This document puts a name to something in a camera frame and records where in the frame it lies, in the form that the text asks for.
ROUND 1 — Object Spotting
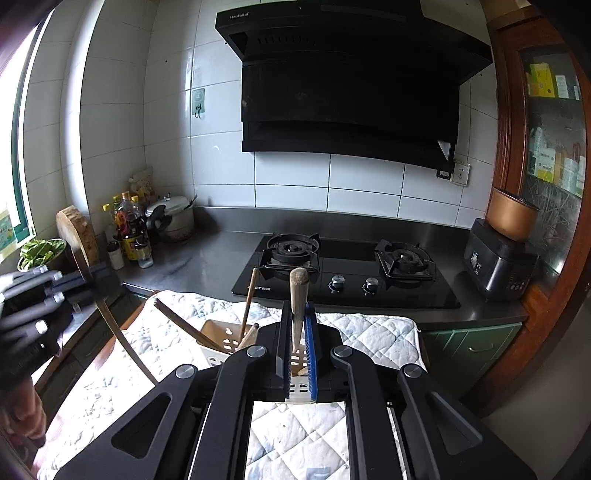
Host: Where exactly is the copper inner pot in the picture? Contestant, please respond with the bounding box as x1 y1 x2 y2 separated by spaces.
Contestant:
487 186 541 242

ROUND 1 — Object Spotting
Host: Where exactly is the bowl of green vegetables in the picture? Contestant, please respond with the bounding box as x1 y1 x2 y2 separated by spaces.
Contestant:
17 237 68 273

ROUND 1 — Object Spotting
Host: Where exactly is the dark sauce bottle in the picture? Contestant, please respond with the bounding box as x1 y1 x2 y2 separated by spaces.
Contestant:
112 196 132 252

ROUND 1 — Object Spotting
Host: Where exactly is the black rice cooker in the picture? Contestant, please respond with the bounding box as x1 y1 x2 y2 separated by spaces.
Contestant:
463 218 540 303

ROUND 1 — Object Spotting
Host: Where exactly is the black range hood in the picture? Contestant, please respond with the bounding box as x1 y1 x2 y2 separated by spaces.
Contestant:
215 0 492 171

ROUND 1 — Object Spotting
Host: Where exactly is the green base cabinet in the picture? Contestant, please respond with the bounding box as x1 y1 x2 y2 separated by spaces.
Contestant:
418 322 525 407

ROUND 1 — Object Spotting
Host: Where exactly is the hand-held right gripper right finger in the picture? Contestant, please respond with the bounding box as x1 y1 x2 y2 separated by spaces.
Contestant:
304 302 539 480

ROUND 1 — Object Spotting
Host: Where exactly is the small white jar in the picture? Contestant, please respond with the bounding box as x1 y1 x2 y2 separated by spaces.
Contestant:
107 241 126 271

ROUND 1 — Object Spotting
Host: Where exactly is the black gas stove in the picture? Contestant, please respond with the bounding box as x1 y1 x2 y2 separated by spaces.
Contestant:
231 233 462 310

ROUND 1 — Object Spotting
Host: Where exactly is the dark brown wooden chopstick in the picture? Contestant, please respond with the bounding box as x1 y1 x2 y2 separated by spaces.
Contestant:
154 298 229 354
289 268 309 354

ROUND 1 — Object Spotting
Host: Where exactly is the person's left hand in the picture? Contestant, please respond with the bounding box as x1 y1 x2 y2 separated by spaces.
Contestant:
7 376 48 450

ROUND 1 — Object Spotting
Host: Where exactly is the yellow green box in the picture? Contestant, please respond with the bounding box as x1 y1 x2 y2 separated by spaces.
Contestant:
529 62 557 97

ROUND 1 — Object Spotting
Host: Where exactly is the white plastic utensil holder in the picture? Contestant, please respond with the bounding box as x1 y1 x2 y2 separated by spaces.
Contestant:
199 319 319 404

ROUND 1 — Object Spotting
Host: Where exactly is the light thin bamboo chopstick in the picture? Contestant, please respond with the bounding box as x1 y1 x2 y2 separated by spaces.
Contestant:
69 240 160 386

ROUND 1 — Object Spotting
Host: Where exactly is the white quilted printed blanket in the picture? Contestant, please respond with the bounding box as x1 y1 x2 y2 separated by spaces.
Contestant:
34 290 426 480

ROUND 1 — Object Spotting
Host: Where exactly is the cooking oil bottle yellow label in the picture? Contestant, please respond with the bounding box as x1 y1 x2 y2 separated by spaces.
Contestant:
121 196 154 269

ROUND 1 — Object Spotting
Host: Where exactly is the round wooden cutting board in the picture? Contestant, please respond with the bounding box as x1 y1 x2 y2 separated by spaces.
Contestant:
56 206 100 278

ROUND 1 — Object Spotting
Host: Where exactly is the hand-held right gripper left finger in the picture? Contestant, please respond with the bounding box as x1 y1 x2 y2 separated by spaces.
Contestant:
55 302 293 480

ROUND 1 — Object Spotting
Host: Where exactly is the green window frame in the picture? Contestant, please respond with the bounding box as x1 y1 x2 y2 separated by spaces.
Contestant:
7 69 38 243

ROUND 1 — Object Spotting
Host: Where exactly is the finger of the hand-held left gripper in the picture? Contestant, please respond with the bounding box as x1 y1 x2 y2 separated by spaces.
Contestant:
0 266 123 302
0 291 98 358

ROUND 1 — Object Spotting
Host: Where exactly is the yellow packet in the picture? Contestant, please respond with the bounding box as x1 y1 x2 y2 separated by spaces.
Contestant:
129 173 155 204

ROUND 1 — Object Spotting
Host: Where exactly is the wooden glass-door cabinet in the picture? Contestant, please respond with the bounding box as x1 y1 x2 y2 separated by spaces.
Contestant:
466 14 591 416

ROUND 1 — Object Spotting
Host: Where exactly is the metal pressure cooker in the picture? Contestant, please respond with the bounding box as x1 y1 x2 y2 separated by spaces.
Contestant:
145 194 198 244

